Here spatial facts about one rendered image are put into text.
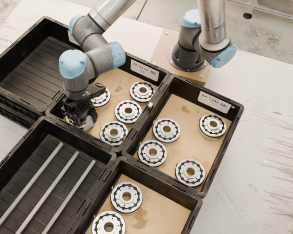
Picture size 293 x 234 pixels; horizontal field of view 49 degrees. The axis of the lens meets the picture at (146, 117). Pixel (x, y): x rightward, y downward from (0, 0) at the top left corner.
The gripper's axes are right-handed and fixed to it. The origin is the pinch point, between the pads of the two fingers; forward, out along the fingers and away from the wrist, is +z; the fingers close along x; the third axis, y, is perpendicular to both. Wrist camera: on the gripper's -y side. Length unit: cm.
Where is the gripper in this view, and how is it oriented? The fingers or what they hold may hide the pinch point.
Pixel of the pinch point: (86, 121)
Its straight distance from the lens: 120.0
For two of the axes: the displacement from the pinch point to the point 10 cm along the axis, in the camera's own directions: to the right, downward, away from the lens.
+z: -0.8, 5.4, 8.4
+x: 8.3, 5.0, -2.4
